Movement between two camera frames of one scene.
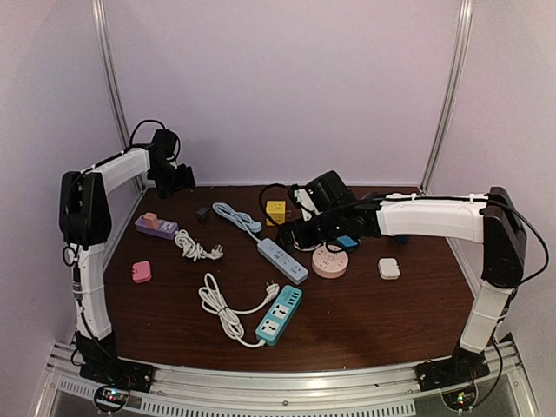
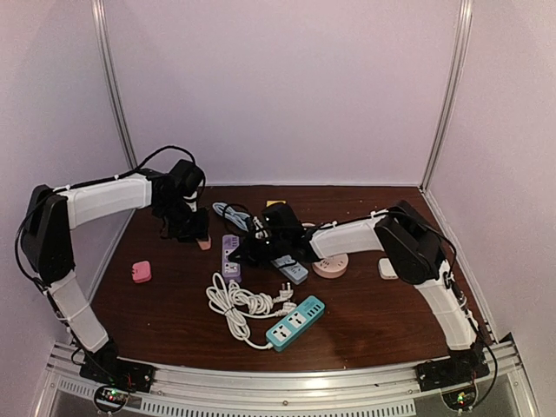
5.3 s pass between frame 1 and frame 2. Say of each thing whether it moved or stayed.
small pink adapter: moved
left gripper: moved
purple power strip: moved
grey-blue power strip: stayed
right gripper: moved
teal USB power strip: moved
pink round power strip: stayed
